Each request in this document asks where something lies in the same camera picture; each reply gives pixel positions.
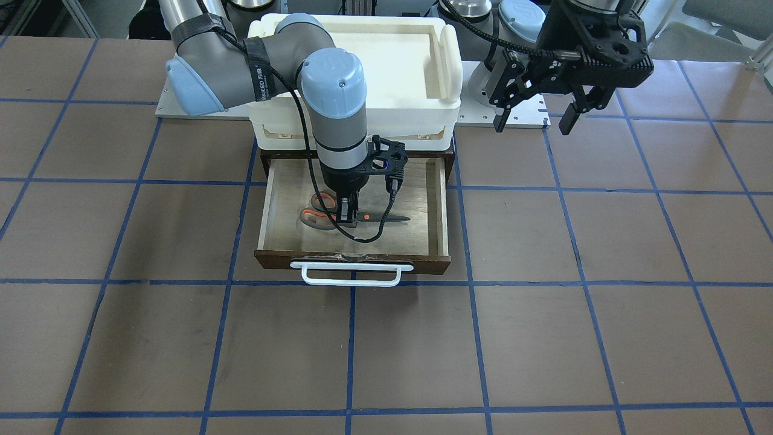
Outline grey orange scissors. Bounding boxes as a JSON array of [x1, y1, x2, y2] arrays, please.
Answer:
[[298, 192, 411, 231]]

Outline white drawer handle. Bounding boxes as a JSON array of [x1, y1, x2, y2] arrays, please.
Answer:
[[290, 260, 415, 287]]

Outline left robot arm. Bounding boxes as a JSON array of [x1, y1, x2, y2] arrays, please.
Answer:
[[431, 1, 655, 135]]

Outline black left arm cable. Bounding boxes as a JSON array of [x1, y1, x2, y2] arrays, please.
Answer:
[[438, 0, 580, 61]]

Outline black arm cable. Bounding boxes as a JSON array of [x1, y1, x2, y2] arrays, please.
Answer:
[[199, 0, 402, 243], [438, 0, 580, 61]]

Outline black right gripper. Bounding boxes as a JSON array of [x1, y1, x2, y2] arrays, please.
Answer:
[[318, 135, 408, 225]]

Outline wooden drawer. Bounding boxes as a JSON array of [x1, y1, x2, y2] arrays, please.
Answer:
[[254, 156, 452, 276]]

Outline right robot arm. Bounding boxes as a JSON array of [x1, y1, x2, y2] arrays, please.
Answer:
[[159, 1, 408, 226]]

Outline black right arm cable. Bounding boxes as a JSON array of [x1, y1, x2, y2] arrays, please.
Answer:
[[199, 0, 402, 243]]

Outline white plastic tray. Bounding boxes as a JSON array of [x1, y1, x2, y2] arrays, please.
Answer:
[[246, 13, 463, 152]]

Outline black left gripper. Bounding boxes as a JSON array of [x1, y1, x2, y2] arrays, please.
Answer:
[[488, 11, 655, 135]]

